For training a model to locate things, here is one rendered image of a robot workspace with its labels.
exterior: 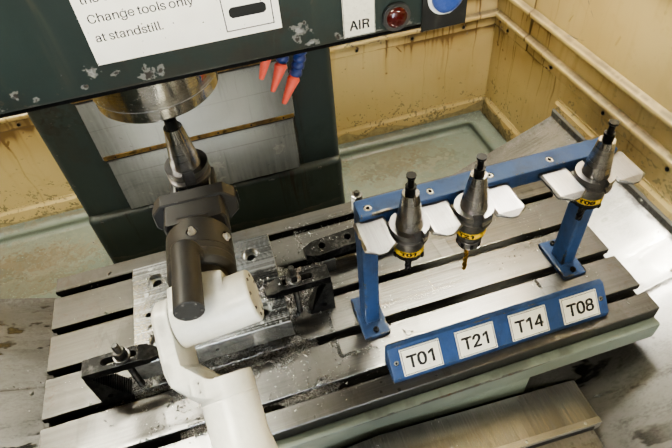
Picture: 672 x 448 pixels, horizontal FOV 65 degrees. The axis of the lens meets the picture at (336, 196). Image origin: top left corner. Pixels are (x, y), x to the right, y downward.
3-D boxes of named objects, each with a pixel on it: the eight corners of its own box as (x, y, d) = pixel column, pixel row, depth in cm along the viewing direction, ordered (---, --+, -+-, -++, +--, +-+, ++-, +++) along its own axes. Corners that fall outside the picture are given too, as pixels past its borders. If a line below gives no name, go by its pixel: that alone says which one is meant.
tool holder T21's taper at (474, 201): (483, 193, 85) (489, 162, 81) (491, 213, 82) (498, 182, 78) (456, 196, 85) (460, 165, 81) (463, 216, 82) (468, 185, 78)
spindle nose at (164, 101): (204, 45, 76) (181, -40, 67) (234, 102, 65) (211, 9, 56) (90, 76, 72) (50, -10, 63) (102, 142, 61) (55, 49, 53)
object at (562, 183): (590, 197, 86) (592, 193, 85) (561, 205, 85) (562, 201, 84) (565, 170, 90) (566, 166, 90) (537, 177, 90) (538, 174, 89)
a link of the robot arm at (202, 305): (257, 264, 73) (270, 334, 65) (183, 291, 72) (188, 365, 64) (225, 211, 65) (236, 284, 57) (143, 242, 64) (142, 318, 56)
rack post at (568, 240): (586, 273, 112) (631, 170, 91) (563, 280, 111) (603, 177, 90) (558, 239, 119) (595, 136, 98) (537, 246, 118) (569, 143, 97)
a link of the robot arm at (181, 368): (231, 280, 68) (262, 385, 64) (166, 305, 68) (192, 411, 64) (216, 274, 62) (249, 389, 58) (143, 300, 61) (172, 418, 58)
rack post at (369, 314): (391, 333, 105) (391, 237, 84) (365, 341, 104) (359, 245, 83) (374, 294, 112) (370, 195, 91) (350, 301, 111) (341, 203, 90)
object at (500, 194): (529, 214, 84) (530, 211, 83) (499, 223, 83) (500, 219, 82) (507, 185, 89) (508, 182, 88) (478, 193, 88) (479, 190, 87)
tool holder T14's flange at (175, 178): (208, 156, 82) (204, 144, 80) (214, 182, 78) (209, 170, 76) (167, 167, 81) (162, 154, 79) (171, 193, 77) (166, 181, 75)
